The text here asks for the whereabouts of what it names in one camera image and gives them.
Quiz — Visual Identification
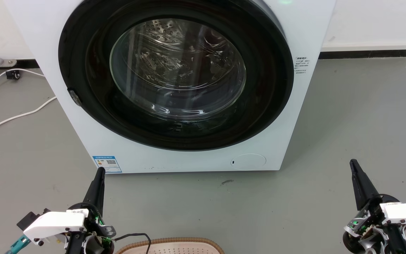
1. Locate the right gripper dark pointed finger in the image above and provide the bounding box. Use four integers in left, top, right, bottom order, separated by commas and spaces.
350, 159, 381, 211

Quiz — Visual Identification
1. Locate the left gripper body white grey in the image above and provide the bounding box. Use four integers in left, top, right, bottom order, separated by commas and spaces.
17, 202, 116, 254

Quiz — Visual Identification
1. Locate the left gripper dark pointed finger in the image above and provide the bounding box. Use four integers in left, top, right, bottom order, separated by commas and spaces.
82, 167, 106, 216

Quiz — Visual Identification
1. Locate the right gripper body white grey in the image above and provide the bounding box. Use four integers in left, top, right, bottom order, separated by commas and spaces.
342, 194, 406, 254

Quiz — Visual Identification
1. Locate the beige laundry basket brown rim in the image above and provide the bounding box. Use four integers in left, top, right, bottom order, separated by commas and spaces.
116, 237, 225, 254

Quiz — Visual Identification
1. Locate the blue energy label sticker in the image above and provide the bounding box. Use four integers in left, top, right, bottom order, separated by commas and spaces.
92, 156, 123, 174

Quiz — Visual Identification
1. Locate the white front-load washing machine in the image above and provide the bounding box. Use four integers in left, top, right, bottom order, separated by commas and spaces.
4, 0, 337, 174

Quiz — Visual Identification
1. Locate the round drain filter cover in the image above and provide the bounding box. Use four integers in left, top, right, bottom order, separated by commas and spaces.
230, 153, 267, 170

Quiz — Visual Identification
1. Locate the round black washing machine door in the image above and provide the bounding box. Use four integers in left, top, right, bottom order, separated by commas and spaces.
58, 0, 294, 152

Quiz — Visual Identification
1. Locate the small printed text sticker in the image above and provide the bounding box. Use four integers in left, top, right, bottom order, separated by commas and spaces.
294, 56, 310, 75

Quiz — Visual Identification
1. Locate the steel washing machine drum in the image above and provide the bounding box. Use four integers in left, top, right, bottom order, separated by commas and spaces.
110, 18, 247, 122

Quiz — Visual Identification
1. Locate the teal cable connector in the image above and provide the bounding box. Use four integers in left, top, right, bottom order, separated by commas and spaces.
5, 234, 31, 254

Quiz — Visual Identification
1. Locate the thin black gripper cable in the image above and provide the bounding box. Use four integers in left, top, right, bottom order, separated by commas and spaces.
113, 233, 151, 254

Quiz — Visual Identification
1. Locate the grey door latch handle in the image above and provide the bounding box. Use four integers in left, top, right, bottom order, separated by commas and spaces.
67, 88, 83, 107

